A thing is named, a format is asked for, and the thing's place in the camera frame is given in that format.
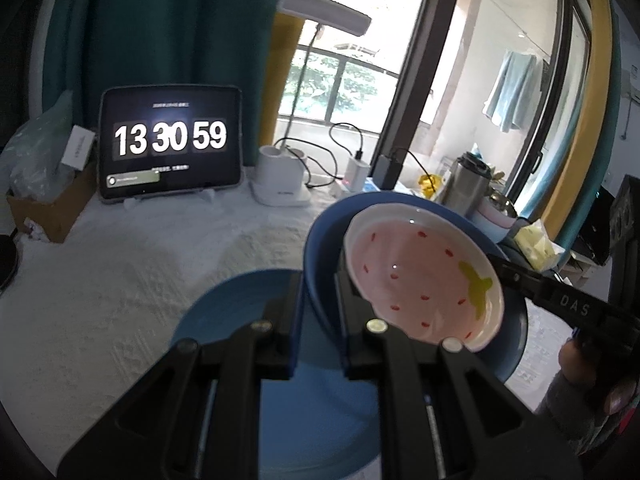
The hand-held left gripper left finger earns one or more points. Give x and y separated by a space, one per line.
298 320

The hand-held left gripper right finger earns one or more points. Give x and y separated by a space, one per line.
342 310

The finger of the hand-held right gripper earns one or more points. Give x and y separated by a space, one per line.
520 275

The large blue bowl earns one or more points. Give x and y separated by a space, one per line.
325 240

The large blue plate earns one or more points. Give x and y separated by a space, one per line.
225 300

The pink strawberry bowl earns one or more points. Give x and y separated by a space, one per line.
415 270

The person's right forearm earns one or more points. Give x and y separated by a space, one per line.
570 410

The person's right hand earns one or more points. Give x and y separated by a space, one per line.
571 357

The dark grey tray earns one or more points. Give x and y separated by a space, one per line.
510 250

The yellow tissue pack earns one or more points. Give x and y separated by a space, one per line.
540 247

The black monitor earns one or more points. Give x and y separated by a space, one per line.
600 230

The stainless steel kettle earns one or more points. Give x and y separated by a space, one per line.
465 185

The white power strip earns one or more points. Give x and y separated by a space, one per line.
372 189

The yellow plastic packet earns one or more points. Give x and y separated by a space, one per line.
430 186

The white charger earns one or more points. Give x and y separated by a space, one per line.
357 172

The black charger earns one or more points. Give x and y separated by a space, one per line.
387 172

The narrow yellow curtain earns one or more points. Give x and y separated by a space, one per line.
585 135

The white tablet stand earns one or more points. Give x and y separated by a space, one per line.
207 194

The narrow teal curtain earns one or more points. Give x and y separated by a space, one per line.
612 125

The white tablecloth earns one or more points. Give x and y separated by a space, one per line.
125 270

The hanging light blue towel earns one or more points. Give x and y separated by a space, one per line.
512 92

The white air conditioner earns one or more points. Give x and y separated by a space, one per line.
635 82

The tablet with clock display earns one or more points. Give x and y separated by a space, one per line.
170 135

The balcony railing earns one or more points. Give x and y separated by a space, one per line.
340 80

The wide yellow curtain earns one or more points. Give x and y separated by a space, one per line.
295 60

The cardboard box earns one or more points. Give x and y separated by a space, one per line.
50 210

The small white card box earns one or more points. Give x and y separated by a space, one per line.
78 147

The black round disc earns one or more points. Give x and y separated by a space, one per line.
7 265

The white desk lamp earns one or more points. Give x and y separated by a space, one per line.
325 10

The clear plastic bag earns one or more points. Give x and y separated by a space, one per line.
35 155

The wide teal curtain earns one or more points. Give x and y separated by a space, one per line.
175 25

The dark door frame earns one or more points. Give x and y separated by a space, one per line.
425 60

